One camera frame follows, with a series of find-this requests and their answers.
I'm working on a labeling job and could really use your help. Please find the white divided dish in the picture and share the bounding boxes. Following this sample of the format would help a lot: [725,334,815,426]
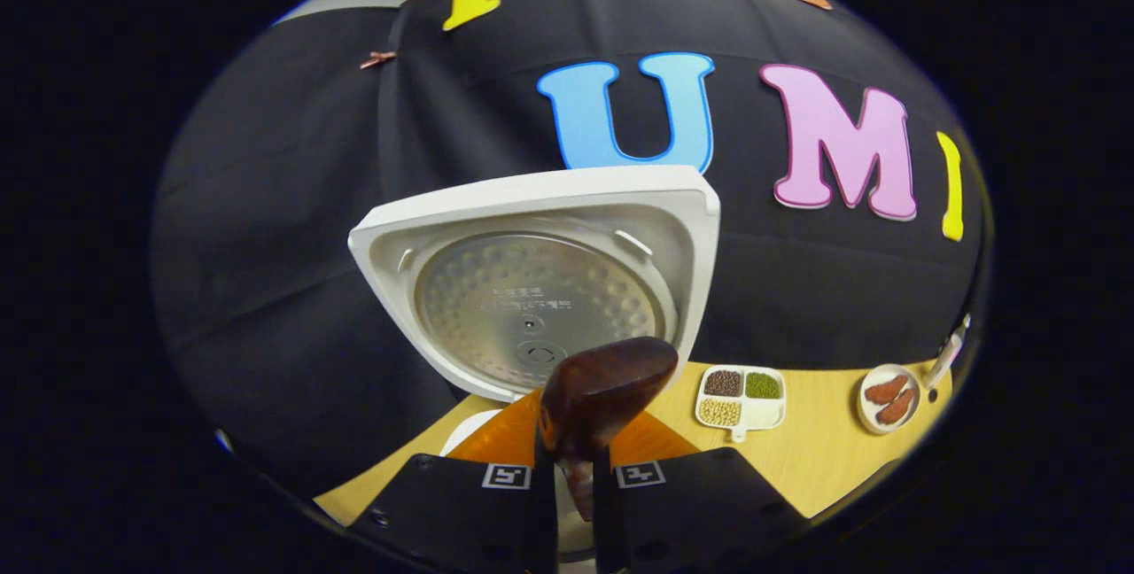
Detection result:
[694,365,787,443]

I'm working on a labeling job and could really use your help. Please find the clear bottle with pink label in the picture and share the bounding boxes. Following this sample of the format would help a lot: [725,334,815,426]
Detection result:
[921,313,973,391]

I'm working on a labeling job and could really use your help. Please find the red sausage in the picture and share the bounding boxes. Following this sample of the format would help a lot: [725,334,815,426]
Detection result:
[864,374,911,406]
[876,388,916,426]

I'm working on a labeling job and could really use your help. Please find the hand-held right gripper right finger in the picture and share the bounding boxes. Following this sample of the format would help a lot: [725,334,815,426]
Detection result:
[592,410,812,574]

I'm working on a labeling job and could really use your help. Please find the white rice cooker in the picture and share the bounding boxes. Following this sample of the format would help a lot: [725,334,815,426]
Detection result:
[347,166,721,562]

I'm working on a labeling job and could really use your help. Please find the brown wooden spoon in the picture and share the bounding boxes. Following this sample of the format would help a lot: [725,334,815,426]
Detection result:
[538,337,680,522]

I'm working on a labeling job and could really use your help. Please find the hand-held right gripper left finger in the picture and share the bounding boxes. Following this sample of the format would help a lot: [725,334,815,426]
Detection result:
[350,388,559,574]

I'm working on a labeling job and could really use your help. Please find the white round plate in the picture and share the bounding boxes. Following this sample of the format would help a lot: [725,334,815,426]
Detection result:
[857,364,922,435]

